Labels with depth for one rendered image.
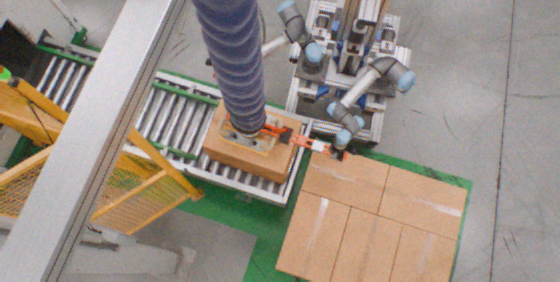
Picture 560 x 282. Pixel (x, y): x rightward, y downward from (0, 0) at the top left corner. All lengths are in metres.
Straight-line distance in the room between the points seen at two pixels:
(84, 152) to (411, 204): 2.87
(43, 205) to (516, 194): 3.99
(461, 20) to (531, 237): 2.12
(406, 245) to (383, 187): 0.45
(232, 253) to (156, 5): 3.08
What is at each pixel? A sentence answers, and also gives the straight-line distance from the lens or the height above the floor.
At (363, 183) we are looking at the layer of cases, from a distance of 3.54.
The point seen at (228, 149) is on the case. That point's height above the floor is 0.95.
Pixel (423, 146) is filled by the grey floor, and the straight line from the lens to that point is 4.31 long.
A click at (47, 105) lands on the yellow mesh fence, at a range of 2.57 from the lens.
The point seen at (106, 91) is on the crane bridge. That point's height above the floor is 3.05.
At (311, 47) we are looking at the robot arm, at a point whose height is 1.27.
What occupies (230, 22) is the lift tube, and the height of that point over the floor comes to 2.59.
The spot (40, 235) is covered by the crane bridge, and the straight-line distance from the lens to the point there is 1.04.
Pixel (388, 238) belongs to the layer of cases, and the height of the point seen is 0.54.
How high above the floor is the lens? 3.97
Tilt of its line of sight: 72 degrees down
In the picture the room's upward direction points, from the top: 1 degrees counter-clockwise
